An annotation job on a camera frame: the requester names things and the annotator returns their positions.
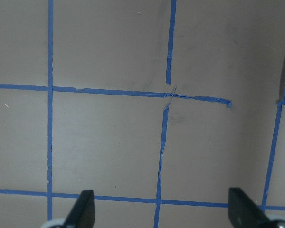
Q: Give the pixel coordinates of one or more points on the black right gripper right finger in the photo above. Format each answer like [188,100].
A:
[244,213]

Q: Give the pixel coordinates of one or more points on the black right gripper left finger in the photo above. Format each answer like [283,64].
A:
[82,214]

